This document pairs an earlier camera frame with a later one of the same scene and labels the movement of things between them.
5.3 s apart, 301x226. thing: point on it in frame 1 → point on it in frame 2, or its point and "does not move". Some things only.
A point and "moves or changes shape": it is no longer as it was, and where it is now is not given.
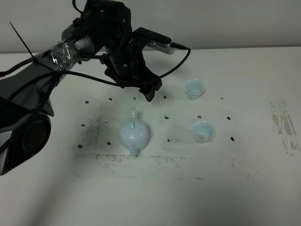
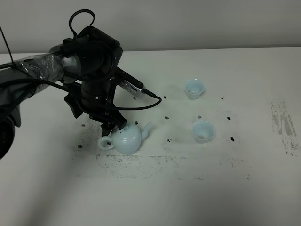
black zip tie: x=23 y=41 → x=7 y=45
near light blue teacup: x=203 y=131 does not move
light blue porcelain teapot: x=133 y=133 moves or changes shape
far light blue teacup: x=194 y=88 does not move
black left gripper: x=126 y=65 → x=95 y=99
